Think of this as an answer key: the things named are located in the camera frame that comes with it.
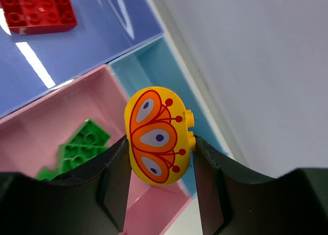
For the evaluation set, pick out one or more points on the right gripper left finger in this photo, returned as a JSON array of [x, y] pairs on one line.
[[89, 199]]

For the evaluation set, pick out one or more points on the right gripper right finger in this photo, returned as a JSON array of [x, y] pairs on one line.
[[234, 199]]

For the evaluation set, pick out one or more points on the yellow printed round lego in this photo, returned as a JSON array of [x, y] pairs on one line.
[[160, 142]]

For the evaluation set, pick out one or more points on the red lego brick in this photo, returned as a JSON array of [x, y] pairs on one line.
[[30, 17]]

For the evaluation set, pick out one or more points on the green curved lego brick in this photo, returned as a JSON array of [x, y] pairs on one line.
[[89, 133]]

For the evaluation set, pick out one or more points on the pink container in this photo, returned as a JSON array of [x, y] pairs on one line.
[[31, 136]]

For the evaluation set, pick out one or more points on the teal container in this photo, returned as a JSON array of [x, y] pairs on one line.
[[156, 65]]

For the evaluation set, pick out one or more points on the large blue container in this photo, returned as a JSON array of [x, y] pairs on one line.
[[33, 65]]

